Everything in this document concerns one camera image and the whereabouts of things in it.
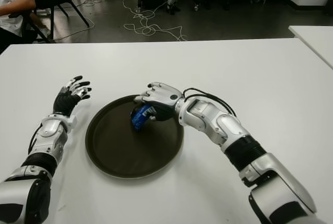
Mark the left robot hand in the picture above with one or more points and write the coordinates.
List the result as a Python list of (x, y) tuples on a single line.
[(63, 102)]

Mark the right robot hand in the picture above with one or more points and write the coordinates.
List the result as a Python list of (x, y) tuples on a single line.
[(162, 99)]

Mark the blue Oreo packet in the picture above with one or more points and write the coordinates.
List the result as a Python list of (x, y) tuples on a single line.
[(139, 118)]

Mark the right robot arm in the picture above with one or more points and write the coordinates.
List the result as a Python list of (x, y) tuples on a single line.
[(226, 127)]

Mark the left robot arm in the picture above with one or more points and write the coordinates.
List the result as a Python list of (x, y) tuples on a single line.
[(49, 140)]

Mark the round brown tray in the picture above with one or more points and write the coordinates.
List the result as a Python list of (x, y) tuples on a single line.
[(125, 151)]

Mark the black chair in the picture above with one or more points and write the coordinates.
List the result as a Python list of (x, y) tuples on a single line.
[(59, 0)]

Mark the white side table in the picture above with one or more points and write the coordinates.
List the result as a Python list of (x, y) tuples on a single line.
[(316, 39)]

